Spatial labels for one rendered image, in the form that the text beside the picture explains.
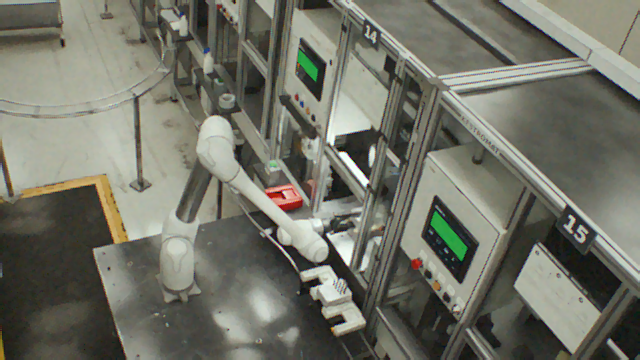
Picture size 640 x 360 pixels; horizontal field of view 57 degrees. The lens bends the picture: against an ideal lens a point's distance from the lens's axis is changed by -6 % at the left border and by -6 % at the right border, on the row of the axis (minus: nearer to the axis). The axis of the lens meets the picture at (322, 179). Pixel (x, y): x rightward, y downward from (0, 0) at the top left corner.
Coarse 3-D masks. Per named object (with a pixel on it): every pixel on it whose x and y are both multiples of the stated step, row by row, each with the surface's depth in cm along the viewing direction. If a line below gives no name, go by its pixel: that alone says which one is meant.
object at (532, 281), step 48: (480, 144) 193; (528, 240) 182; (432, 288) 234; (528, 288) 185; (576, 288) 167; (432, 336) 240; (480, 336) 212; (528, 336) 189; (576, 336) 170; (624, 336) 155
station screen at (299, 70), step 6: (300, 48) 281; (306, 54) 277; (312, 60) 273; (300, 66) 285; (318, 66) 269; (300, 72) 286; (306, 72) 281; (300, 78) 288; (306, 78) 282; (312, 78) 277; (306, 84) 283; (312, 84) 278; (312, 90) 279
